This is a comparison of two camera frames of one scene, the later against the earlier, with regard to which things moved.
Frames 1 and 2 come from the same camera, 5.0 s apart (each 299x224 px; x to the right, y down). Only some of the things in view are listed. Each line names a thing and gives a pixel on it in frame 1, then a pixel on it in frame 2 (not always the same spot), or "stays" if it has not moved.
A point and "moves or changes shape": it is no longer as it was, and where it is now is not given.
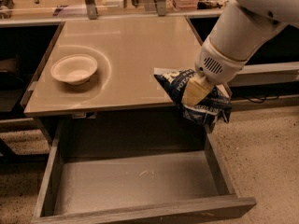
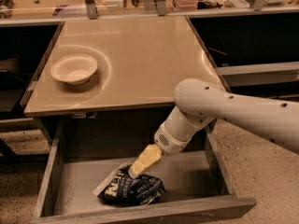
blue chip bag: (219, 101) moves or changes shape
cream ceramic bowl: (74, 69) stays
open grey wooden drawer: (106, 171) stays
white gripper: (217, 63) to (168, 142)
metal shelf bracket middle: (161, 0) stays
